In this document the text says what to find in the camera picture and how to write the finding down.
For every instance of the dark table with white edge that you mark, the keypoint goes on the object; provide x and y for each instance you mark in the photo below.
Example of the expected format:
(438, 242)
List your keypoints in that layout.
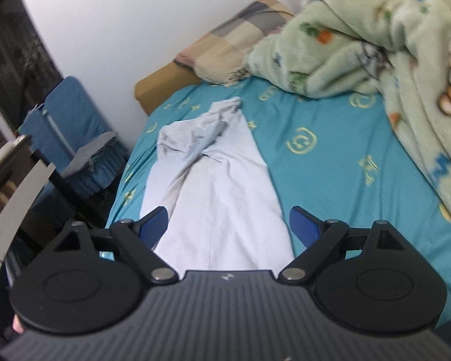
(18, 199)

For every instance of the teal patterned bed sheet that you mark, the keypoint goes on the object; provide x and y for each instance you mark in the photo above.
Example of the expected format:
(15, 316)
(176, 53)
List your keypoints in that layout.
(323, 180)

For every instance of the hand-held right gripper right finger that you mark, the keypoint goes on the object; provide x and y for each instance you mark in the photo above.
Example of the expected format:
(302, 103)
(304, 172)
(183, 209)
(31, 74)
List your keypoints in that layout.
(304, 225)

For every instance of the dark window with grille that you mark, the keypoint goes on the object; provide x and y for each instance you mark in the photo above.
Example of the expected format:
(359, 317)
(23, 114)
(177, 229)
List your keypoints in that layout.
(15, 45)

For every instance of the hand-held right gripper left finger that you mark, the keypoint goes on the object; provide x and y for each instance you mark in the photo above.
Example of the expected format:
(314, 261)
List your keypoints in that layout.
(154, 227)

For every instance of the tan upholstered headboard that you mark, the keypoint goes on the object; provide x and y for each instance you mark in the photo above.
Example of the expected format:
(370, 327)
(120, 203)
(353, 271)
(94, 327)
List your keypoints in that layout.
(154, 86)

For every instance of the white t-shirt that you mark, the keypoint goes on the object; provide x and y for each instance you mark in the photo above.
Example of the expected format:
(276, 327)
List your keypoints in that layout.
(218, 203)

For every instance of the plaid pillow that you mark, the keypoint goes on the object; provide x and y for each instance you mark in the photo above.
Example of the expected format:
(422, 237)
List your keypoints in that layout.
(233, 41)

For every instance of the grey seat cushion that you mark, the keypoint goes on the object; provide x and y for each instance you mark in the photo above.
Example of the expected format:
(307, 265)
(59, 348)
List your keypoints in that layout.
(92, 150)

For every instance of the green printed fleece blanket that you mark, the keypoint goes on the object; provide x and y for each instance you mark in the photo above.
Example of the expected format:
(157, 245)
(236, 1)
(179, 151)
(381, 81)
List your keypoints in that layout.
(360, 37)

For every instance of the blue covered chair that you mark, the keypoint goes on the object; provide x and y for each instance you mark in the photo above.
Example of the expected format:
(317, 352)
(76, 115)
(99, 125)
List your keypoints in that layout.
(75, 109)
(41, 135)

